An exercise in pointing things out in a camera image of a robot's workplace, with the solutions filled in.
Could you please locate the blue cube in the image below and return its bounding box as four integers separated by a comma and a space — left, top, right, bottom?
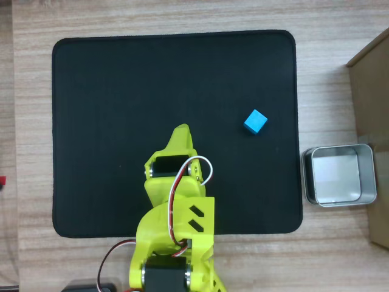
243, 109, 269, 136

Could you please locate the square metal tin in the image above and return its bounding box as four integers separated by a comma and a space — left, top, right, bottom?
300, 143, 377, 207

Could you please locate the black rectangular mat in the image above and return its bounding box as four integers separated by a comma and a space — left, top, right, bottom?
51, 29, 304, 239

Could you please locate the black power adapter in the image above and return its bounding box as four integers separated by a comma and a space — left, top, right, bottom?
60, 279, 123, 292

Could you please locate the brown cardboard box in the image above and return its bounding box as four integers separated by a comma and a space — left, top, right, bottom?
346, 29, 389, 252

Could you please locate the white red black servo cable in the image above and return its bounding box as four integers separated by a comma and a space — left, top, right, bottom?
168, 155, 214, 248
96, 239, 137, 290

